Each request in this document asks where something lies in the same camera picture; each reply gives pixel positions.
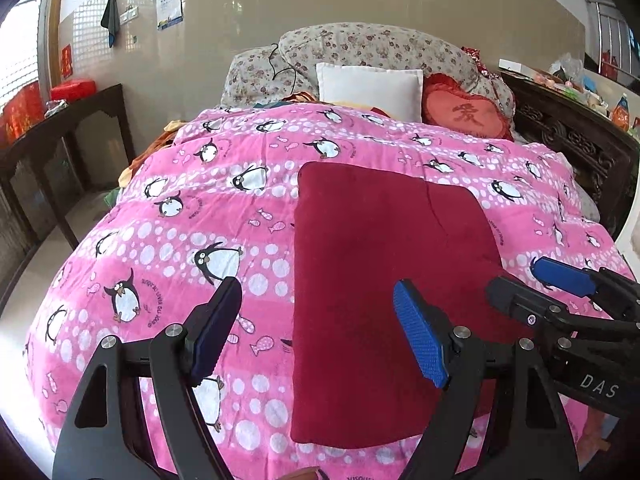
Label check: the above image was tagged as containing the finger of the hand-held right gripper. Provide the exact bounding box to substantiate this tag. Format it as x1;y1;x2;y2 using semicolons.
530;256;640;322
485;275;640;342

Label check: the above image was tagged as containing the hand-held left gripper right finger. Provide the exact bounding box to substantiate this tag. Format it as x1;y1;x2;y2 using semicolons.
392;280;574;480

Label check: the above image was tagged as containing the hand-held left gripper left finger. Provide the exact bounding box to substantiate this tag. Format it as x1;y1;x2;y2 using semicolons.
52;275;244;480

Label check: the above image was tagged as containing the dark red garment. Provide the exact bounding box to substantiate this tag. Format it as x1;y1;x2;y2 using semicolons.
290;161;531;450

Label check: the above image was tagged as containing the pink penguin print blanket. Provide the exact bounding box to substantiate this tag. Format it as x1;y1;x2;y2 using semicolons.
22;105;633;480

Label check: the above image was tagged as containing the dark carved wooden headboard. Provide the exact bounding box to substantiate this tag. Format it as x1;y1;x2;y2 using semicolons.
500;71;640;241

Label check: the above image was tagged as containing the clutter of packets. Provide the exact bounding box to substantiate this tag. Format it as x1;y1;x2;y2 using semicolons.
532;55;640;141

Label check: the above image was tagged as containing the red heart cushion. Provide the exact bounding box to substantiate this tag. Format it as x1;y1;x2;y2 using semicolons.
421;72;516;142

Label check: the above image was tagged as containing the white flat box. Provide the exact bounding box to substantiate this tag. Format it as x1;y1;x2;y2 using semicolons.
498;58;538;74

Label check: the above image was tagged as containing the metal rack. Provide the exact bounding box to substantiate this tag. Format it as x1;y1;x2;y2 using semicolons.
585;0;640;81

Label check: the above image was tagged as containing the white pillow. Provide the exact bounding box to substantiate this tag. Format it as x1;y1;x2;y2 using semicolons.
316;62;426;123

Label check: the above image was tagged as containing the small floral pillow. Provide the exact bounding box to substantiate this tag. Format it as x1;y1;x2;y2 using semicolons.
221;45;321;109

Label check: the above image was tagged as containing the dark wooden side table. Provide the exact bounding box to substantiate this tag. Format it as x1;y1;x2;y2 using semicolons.
0;84;137;251

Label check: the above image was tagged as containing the red box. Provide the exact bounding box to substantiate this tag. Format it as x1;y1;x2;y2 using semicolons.
50;79;97;102

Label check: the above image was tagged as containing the large floral pillow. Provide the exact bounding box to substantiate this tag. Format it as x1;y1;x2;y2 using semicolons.
277;22;516;121

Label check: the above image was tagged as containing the stack of red boxes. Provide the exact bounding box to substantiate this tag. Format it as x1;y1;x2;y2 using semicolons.
0;81;46;148

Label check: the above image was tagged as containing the dark hanging cloth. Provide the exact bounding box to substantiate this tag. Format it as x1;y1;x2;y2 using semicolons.
100;0;122;49

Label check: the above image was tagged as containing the black cable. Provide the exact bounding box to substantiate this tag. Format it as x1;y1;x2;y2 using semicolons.
267;44;302;83

